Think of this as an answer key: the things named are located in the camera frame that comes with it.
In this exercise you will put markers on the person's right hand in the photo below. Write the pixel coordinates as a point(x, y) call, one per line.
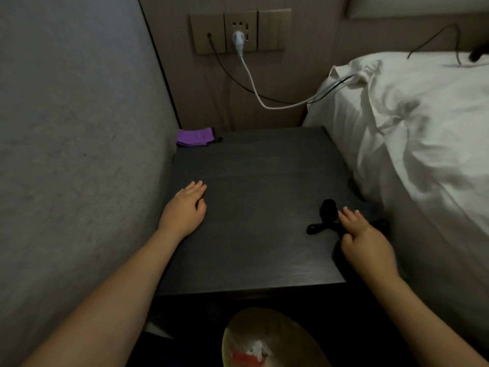
point(368, 248)

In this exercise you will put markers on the person's left hand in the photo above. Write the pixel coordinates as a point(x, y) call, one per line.
point(182, 217)

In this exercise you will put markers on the person's right middle finger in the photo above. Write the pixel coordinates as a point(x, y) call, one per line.
point(358, 217)

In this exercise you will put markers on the person's right thumb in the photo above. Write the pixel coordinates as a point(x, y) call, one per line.
point(346, 243)

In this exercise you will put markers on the person's left thumb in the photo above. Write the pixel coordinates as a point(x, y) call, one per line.
point(201, 207)

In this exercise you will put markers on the person's left forearm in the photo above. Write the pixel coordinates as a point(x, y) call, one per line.
point(99, 305)

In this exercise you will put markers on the person's right forearm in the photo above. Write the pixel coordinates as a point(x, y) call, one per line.
point(424, 324)

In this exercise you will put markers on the dark wooden nightstand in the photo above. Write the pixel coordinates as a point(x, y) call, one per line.
point(259, 210)

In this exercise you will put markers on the purple cloth pouch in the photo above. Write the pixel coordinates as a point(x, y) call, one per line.
point(195, 136)

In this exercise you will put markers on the white bed duvet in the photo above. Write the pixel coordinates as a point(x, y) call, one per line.
point(420, 126)

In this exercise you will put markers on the round waste bin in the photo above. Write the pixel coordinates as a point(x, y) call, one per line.
point(273, 338)

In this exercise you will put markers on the red and white trash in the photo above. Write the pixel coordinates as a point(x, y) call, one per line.
point(250, 354)

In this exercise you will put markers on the beige wall socket panel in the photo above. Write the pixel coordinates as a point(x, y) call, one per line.
point(240, 31)

